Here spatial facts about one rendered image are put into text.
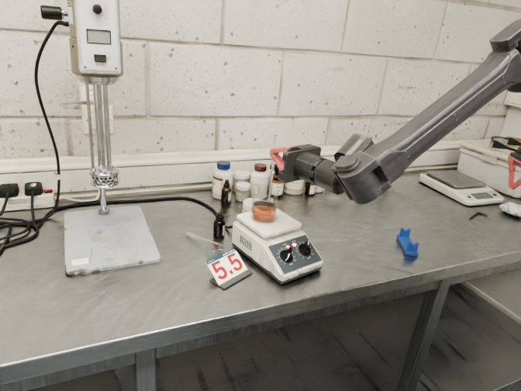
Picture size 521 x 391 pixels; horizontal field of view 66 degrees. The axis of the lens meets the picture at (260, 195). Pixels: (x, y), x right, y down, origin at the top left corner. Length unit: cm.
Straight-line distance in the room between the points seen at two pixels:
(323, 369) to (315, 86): 106
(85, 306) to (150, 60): 73
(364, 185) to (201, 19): 79
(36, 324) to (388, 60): 141
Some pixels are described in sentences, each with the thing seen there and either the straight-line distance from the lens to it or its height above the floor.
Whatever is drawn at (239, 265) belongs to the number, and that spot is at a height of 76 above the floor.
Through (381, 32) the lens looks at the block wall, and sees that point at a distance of 164.
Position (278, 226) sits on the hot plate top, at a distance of 95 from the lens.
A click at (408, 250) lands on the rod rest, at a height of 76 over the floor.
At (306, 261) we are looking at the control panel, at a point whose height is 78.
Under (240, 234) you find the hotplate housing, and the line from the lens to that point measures 98.
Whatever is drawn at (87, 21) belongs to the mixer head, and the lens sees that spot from 88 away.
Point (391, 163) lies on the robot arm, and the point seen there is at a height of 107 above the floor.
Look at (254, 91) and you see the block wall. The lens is 140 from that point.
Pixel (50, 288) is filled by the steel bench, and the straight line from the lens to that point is 93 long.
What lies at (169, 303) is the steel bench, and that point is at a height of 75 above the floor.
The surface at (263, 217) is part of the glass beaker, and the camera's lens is 95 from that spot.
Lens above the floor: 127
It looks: 23 degrees down
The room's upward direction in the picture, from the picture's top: 6 degrees clockwise
